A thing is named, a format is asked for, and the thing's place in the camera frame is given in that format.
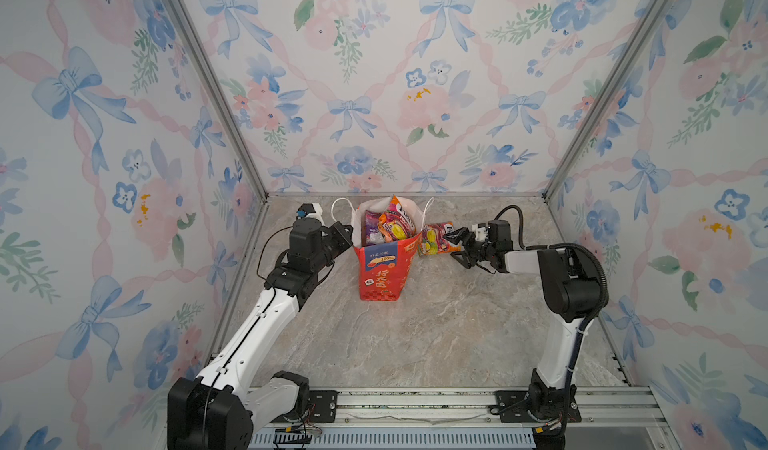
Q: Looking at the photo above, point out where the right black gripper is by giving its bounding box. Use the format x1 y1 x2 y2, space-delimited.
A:
442 229 494 268

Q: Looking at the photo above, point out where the pink yellow Fox's candy bag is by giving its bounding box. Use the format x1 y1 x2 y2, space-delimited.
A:
418 222 461 257

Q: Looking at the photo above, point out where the orange snack bag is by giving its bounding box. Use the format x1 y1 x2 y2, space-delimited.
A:
378 196 416 243

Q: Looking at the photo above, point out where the red pink paper bag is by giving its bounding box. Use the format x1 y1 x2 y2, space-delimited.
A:
331 196 434 302

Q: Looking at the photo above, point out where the purple Fox's candy bag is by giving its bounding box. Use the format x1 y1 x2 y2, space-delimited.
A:
363 211 386 246

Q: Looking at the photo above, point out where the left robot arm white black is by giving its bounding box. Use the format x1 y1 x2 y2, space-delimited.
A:
166 217 353 449

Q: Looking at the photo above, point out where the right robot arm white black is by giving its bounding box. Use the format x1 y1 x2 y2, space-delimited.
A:
446 220 608 423

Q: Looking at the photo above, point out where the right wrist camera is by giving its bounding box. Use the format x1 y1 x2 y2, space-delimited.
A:
471 223 488 242

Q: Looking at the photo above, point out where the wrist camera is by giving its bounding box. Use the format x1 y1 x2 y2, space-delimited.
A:
296 203 325 226
471 223 488 242

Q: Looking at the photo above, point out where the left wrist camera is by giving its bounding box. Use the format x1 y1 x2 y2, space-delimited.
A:
296 203 325 226

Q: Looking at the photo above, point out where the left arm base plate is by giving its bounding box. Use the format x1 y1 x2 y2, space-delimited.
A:
272 390 339 425

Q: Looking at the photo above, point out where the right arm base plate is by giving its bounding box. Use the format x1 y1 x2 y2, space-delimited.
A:
488 390 565 425

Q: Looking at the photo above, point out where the black corrugated cable conduit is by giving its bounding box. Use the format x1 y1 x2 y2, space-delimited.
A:
494 204 610 391

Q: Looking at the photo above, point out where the aluminium mounting rail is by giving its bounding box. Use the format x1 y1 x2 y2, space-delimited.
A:
246 387 682 449

